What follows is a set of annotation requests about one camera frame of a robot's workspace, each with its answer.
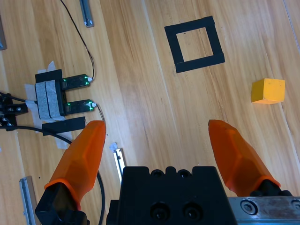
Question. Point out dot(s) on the white masking tape strip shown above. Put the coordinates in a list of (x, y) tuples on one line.
[(54, 100), (42, 100)]

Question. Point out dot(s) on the black USB hub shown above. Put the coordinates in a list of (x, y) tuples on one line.
[(60, 100)]

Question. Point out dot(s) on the black tape strip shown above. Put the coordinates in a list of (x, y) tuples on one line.
[(48, 75), (65, 125)]

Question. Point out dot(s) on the white masking tape piece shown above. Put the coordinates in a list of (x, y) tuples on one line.
[(64, 140), (113, 146), (31, 93), (50, 66)]

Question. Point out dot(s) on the green USB dongle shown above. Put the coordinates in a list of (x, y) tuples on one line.
[(75, 81), (77, 107)]

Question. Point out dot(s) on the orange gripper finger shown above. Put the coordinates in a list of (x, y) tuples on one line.
[(236, 159), (77, 164)]

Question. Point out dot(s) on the yellow wooden block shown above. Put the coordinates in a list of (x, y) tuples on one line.
[(269, 90)]

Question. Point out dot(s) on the black clamp device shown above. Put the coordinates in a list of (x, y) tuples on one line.
[(14, 109)]

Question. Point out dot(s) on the grey metal bracket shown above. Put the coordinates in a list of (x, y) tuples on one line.
[(28, 201), (86, 14), (118, 164)]

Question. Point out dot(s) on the black tape square outline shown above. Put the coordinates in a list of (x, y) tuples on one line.
[(174, 42)]

